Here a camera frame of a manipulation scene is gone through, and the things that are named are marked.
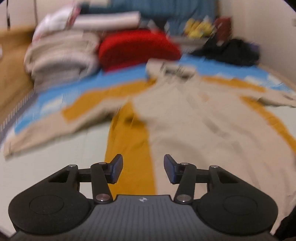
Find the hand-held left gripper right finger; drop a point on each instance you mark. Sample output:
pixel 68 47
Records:
pixel 168 167

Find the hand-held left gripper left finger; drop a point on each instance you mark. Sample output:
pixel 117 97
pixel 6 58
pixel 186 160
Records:
pixel 118 167

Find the beige long-sleeve shirt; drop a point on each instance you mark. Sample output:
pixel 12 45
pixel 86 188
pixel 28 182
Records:
pixel 196 129

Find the black clothes pile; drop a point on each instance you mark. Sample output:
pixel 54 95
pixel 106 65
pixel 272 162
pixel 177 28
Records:
pixel 231 52

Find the blue and mustard printed bedsheet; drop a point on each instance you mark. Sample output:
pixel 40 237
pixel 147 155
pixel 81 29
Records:
pixel 76 85

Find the red folded blanket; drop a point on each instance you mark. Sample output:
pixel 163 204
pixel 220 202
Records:
pixel 138 48

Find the beige folded quilt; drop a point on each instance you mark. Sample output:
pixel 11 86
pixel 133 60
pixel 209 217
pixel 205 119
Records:
pixel 60 58

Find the white shelf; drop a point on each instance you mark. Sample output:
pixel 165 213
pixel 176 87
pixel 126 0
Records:
pixel 192 40

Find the yellow and orange plush toy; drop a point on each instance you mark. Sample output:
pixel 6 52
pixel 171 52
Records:
pixel 192 27

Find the yellow bear plush toy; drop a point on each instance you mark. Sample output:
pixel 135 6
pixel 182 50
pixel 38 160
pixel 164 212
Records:
pixel 207 27

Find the pale folded cloth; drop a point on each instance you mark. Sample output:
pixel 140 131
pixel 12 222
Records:
pixel 108 20

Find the dark red cushion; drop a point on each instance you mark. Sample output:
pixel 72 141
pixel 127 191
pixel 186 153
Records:
pixel 222 27

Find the teal blue cloth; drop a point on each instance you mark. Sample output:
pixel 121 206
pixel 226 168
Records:
pixel 161 11

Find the white and red cloth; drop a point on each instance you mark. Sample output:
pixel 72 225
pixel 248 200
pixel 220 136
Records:
pixel 55 20

